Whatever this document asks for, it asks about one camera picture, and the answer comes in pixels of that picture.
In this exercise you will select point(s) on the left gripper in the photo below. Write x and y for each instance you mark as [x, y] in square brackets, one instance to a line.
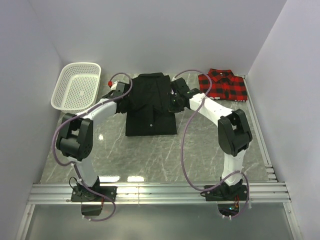
[124, 111]

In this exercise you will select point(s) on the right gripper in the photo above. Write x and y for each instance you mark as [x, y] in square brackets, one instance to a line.
[172, 108]

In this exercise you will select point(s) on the black long sleeve shirt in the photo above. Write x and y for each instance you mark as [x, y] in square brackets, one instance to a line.
[150, 98]

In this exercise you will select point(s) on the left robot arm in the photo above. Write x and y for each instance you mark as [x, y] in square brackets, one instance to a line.
[72, 141]

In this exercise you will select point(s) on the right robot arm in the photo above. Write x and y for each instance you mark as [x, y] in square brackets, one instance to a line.
[234, 134]

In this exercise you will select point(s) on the white perforated plastic basket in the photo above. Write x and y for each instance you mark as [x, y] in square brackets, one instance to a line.
[77, 87]

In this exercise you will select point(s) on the red black plaid shirt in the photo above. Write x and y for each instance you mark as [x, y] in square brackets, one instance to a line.
[225, 85]

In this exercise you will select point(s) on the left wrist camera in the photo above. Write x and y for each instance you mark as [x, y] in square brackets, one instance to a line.
[117, 89]

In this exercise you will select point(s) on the aluminium right side rail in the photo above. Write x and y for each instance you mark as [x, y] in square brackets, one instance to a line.
[257, 161]

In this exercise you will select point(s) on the aluminium rail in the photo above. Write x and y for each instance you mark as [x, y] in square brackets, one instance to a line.
[257, 161]
[138, 193]

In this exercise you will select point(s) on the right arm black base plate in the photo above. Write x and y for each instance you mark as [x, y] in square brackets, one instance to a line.
[224, 193]

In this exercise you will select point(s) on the black box under rail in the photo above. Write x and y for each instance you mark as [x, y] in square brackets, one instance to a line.
[91, 210]

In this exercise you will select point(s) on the aluminium front rail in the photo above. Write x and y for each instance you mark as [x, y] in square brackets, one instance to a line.
[138, 193]

